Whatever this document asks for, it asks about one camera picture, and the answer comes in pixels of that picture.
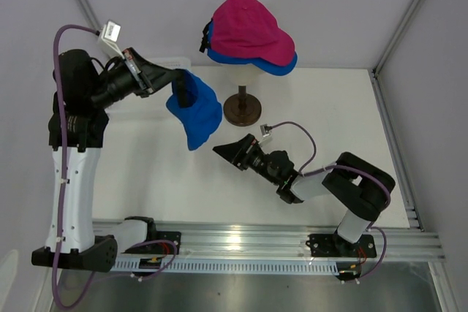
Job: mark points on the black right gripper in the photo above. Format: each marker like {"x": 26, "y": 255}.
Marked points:
{"x": 237, "y": 152}

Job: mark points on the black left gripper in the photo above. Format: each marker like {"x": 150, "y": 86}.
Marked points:
{"x": 156, "y": 77}

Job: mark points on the blue cap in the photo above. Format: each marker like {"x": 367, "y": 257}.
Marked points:
{"x": 203, "y": 115}
{"x": 272, "y": 69}

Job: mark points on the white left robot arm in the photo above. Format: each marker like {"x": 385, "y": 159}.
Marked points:
{"x": 76, "y": 136}

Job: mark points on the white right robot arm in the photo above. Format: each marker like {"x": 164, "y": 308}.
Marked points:
{"x": 364, "y": 189}

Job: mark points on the white plastic mesh basket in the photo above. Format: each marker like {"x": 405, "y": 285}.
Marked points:
{"x": 145, "y": 100}

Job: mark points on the brown round mannequin stand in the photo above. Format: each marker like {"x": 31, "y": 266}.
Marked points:
{"x": 242, "y": 109}

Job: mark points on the cream mannequin head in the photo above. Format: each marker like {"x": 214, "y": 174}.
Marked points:
{"x": 242, "y": 74}

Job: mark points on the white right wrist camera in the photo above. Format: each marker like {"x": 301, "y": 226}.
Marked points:
{"x": 265, "y": 130}

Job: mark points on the aluminium mounting rail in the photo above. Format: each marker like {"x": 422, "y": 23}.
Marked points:
{"x": 288, "y": 242}

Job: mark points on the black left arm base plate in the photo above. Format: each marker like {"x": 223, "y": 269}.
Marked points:
{"x": 164, "y": 243}

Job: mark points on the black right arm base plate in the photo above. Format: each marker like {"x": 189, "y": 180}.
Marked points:
{"x": 331, "y": 245}

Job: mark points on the white slotted cable duct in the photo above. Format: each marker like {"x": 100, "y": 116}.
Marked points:
{"x": 227, "y": 266}

